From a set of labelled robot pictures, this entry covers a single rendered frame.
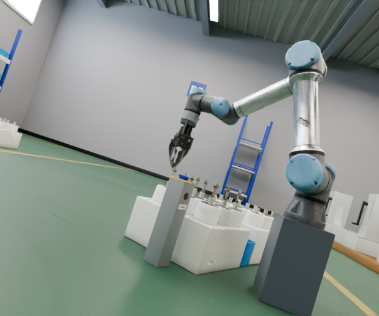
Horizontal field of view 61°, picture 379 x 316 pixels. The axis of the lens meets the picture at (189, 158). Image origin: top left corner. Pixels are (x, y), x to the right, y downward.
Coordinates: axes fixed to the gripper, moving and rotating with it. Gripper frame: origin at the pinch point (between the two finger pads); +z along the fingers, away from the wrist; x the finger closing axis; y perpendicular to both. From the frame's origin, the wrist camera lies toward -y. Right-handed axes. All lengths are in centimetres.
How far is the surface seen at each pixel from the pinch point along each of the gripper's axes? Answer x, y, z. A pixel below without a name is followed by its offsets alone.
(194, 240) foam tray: 11.7, 25.9, 24.1
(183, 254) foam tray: 10.1, 24.0, 30.6
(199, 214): 12.0, 21.7, 14.9
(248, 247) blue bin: 48, 0, 26
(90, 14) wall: -181, -730, -296
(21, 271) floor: -38, 58, 36
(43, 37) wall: -263, -726, -196
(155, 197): -3.2, 3.8, 15.5
